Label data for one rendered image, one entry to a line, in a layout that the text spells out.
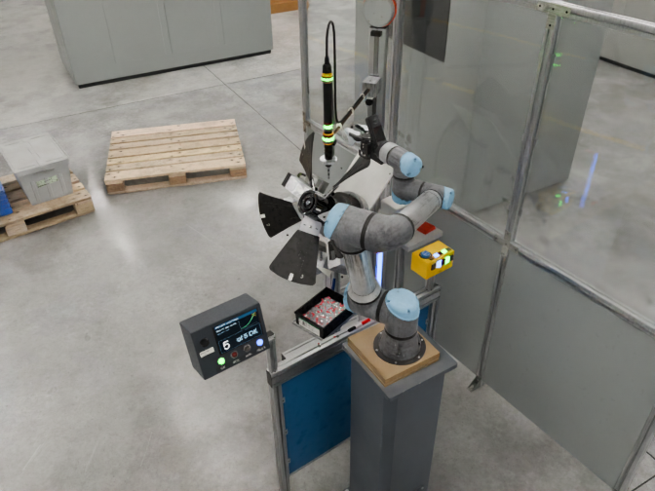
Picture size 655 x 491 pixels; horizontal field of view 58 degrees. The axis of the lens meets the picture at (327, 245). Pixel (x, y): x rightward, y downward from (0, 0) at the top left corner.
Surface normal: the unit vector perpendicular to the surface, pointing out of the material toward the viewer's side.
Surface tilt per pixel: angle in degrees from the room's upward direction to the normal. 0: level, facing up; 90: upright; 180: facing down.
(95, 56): 90
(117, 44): 90
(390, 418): 90
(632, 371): 90
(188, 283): 0
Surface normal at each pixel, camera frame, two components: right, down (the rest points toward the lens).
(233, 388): -0.01, -0.81
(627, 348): -0.82, 0.35
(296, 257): -0.07, -0.07
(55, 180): 0.58, 0.55
